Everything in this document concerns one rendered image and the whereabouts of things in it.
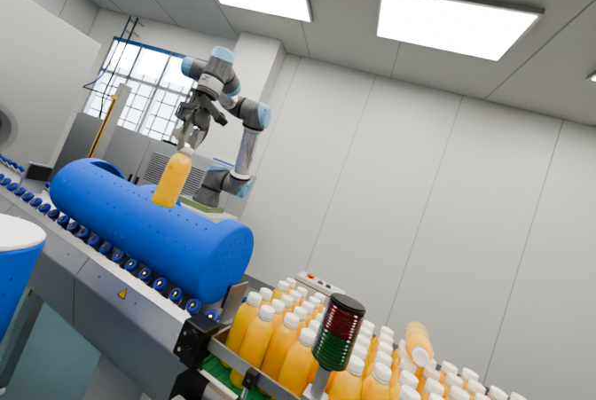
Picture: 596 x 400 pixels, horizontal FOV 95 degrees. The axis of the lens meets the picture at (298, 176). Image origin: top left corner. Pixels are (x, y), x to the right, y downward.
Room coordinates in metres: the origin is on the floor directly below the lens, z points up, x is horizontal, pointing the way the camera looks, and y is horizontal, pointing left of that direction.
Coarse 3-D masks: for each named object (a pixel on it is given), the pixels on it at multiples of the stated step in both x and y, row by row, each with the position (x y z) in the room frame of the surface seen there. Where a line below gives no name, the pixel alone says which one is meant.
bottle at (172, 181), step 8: (184, 152) 0.84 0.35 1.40; (176, 160) 0.82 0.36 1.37; (184, 160) 0.83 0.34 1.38; (168, 168) 0.82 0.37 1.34; (176, 168) 0.82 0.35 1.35; (184, 168) 0.83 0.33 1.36; (168, 176) 0.82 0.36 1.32; (176, 176) 0.82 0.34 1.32; (184, 176) 0.84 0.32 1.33; (160, 184) 0.82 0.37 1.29; (168, 184) 0.82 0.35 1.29; (176, 184) 0.83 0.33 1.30; (160, 192) 0.81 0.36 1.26; (168, 192) 0.82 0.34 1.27; (176, 192) 0.84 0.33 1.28; (152, 200) 0.82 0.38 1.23; (160, 200) 0.81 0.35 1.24; (168, 200) 0.82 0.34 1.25; (176, 200) 0.86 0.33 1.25
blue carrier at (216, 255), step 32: (96, 160) 1.27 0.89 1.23; (64, 192) 1.14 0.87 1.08; (96, 192) 1.08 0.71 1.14; (128, 192) 1.06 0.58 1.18; (96, 224) 1.06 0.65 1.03; (128, 224) 0.98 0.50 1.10; (160, 224) 0.94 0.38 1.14; (192, 224) 0.93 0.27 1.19; (224, 224) 0.94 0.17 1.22; (160, 256) 0.92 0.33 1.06; (192, 256) 0.87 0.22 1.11; (224, 256) 0.93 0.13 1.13; (192, 288) 0.88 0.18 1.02; (224, 288) 1.00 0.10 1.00
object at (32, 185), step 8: (32, 168) 1.42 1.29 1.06; (40, 168) 1.45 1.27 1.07; (48, 168) 1.48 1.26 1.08; (24, 176) 1.42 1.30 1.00; (32, 176) 1.44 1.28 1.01; (40, 176) 1.47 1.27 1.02; (48, 176) 1.50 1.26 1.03; (24, 184) 1.43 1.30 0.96; (32, 184) 1.46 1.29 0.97; (40, 184) 1.49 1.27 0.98; (40, 192) 1.51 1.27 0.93
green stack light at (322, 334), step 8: (320, 328) 0.47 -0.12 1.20; (320, 336) 0.46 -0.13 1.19; (328, 336) 0.45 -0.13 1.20; (336, 336) 0.45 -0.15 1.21; (312, 344) 0.48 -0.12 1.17; (320, 344) 0.46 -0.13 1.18; (328, 344) 0.45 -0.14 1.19; (336, 344) 0.44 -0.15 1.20; (344, 344) 0.44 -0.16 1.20; (352, 344) 0.45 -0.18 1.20; (312, 352) 0.47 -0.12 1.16; (320, 352) 0.45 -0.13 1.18; (328, 352) 0.45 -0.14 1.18; (336, 352) 0.44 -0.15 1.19; (344, 352) 0.44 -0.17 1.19; (320, 360) 0.45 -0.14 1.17; (328, 360) 0.44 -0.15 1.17; (336, 360) 0.44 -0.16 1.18; (344, 360) 0.45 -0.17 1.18; (328, 368) 0.44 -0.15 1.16; (336, 368) 0.44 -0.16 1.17; (344, 368) 0.45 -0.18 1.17
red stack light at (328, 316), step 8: (328, 304) 0.47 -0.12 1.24; (328, 312) 0.46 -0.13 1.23; (336, 312) 0.45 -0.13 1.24; (344, 312) 0.44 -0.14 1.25; (328, 320) 0.46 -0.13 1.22; (336, 320) 0.45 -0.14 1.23; (344, 320) 0.44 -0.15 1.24; (352, 320) 0.44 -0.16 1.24; (360, 320) 0.45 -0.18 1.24; (328, 328) 0.45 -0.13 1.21; (336, 328) 0.45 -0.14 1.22; (344, 328) 0.44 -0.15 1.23; (352, 328) 0.45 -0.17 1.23; (360, 328) 0.46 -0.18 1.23; (344, 336) 0.44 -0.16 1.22; (352, 336) 0.45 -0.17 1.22
